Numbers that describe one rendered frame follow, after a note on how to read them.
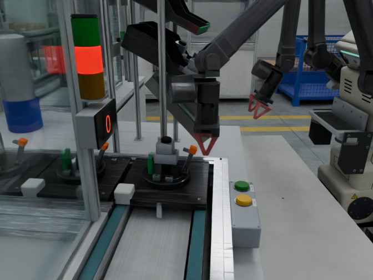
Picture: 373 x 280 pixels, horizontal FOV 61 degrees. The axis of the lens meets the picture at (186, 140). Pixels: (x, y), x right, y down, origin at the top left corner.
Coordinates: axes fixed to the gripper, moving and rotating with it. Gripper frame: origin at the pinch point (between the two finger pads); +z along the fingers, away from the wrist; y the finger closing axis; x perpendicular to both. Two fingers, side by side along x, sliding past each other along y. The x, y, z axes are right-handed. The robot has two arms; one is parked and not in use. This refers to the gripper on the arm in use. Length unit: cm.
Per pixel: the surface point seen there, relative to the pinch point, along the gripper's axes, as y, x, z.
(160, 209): 12.7, -10.6, 10.7
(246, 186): 2.5, 11.6, 8.6
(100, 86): 20.2, -20.8, -22.2
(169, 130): -65, -20, 19
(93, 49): 20.8, -21.2, -29.2
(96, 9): -113, -69, -35
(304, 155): -228, 97, 102
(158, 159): 1.8, -12.9, 2.0
